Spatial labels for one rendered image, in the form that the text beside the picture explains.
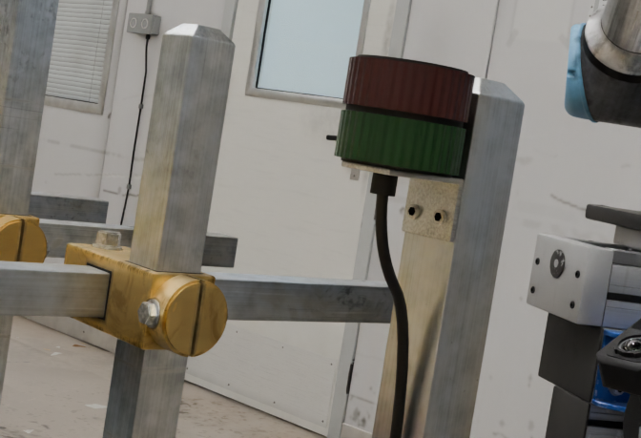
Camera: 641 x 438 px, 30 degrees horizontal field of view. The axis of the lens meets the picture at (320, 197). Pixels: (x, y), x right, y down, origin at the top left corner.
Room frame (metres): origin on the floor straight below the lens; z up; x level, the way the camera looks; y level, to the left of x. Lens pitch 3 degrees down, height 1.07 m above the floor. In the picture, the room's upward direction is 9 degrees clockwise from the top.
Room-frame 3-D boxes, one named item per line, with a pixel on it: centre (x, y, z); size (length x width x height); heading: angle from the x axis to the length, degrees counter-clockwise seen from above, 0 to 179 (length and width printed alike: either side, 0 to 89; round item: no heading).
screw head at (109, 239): (0.84, 0.14, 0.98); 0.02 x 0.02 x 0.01
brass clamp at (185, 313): (0.81, 0.11, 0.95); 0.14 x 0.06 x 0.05; 41
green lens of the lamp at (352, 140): (0.57, -0.03, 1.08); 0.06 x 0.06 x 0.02
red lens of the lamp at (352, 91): (0.57, -0.03, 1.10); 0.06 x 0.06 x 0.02
